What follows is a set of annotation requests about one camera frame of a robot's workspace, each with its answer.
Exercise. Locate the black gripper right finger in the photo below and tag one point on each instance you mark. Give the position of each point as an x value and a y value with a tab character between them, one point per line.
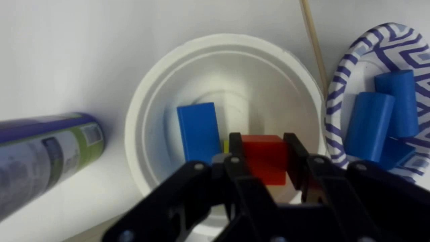
357	202

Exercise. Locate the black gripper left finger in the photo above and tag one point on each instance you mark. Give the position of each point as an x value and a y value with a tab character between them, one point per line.
188	206

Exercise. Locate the orange block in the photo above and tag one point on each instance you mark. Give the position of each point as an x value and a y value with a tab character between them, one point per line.
266	156

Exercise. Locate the small blue block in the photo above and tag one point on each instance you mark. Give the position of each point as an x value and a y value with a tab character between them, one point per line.
397	152

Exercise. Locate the yellow block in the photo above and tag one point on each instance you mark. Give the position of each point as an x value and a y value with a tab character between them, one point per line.
225	145

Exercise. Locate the blue rectangular block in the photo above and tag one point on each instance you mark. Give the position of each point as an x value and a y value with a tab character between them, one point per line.
197	132

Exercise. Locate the white bowl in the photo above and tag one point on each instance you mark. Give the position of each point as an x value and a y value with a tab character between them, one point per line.
249	81

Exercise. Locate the spray bottle with purple label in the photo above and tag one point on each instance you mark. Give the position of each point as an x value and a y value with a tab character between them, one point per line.
40	156

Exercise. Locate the blue patterned paper plate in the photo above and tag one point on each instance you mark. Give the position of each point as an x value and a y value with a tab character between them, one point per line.
393	45

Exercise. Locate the thin wooden stick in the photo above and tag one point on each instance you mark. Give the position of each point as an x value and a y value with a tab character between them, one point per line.
315	45

